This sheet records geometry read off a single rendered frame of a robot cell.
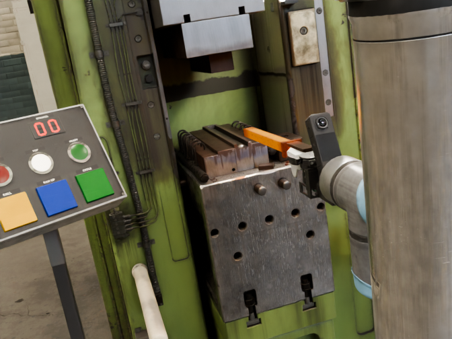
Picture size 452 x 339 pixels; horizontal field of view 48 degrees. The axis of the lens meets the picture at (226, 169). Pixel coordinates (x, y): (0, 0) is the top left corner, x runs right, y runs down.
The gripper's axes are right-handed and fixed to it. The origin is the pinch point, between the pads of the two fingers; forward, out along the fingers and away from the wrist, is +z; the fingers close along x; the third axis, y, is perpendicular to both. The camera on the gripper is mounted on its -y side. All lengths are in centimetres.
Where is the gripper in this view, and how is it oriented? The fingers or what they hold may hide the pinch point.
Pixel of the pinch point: (295, 147)
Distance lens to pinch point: 112.7
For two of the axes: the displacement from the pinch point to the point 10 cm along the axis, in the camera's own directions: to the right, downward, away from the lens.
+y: 1.4, 9.5, 2.7
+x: 9.5, -2.0, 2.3
